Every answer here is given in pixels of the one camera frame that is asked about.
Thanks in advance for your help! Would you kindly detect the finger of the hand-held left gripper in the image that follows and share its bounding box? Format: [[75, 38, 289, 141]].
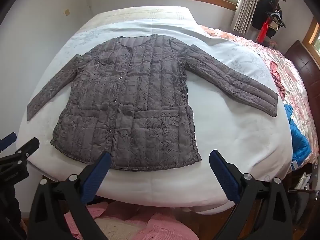
[[0, 132, 17, 152], [0, 137, 40, 171]]

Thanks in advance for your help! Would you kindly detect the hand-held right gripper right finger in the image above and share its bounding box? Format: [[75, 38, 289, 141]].
[[209, 149, 293, 240]]

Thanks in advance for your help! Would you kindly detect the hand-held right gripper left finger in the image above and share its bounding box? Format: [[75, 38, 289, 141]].
[[29, 151, 112, 240]]

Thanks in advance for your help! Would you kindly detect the grey quilted floral jacket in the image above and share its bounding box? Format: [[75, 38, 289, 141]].
[[27, 34, 279, 172]]

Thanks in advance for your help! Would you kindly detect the bunch of clothes hangers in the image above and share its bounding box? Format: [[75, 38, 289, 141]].
[[267, 11, 285, 28]]

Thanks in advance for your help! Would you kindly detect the white embroidered bed sheet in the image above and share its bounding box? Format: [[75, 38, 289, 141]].
[[19, 19, 293, 215]]

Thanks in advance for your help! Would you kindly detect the beige cloth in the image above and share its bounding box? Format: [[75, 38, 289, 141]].
[[94, 216, 150, 240]]

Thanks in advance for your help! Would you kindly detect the pink knitted cloth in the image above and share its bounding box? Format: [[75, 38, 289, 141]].
[[64, 201, 233, 240]]

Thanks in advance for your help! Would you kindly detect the blue garment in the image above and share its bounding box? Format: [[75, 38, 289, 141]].
[[284, 104, 313, 167]]

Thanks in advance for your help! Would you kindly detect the dark wooden bedside table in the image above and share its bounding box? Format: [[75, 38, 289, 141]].
[[287, 164, 320, 230]]

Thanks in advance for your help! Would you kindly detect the red crumpled cloth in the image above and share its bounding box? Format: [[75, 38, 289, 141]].
[[269, 61, 287, 100]]

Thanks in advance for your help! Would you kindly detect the pink floral quilt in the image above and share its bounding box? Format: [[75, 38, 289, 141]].
[[200, 25, 319, 165]]

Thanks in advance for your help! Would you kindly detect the red hanging ornament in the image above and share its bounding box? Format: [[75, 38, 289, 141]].
[[257, 17, 272, 45]]

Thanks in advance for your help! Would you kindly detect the small wooden framed window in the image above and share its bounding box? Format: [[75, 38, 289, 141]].
[[302, 16, 320, 53]]

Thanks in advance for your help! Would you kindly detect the beige curtain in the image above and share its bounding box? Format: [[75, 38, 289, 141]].
[[230, 0, 262, 34]]

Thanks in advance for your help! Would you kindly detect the beige bedspread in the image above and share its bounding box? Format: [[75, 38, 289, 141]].
[[89, 6, 195, 24]]

